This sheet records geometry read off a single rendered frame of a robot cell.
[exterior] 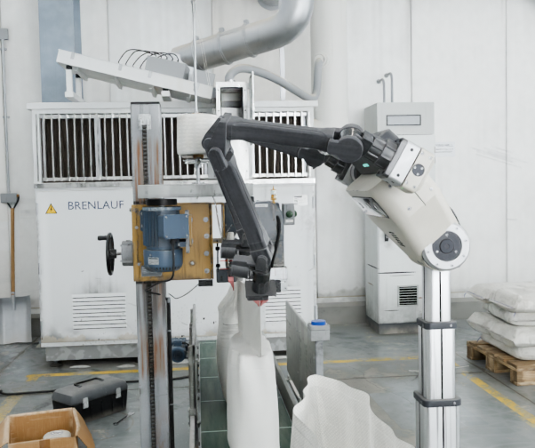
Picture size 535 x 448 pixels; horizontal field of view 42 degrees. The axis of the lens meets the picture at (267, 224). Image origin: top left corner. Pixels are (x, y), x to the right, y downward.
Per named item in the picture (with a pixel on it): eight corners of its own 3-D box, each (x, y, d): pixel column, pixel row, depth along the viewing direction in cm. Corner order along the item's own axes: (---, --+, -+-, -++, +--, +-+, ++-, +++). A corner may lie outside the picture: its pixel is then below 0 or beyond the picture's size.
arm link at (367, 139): (378, 146, 190) (379, 138, 194) (346, 127, 189) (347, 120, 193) (360, 171, 195) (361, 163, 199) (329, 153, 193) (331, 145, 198)
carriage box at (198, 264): (213, 279, 283) (211, 203, 282) (130, 282, 280) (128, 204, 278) (212, 272, 308) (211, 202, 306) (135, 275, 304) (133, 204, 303)
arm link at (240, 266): (267, 258, 214) (272, 244, 221) (231, 252, 215) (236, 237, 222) (263, 289, 220) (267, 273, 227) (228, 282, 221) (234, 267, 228)
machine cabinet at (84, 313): (322, 356, 566) (317, 100, 555) (36, 370, 543) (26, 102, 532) (300, 328, 682) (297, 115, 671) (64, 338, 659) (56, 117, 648)
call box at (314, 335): (330, 340, 276) (330, 325, 276) (310, 341, 275) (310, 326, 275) (326, 336, 284) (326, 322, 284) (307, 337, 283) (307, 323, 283)
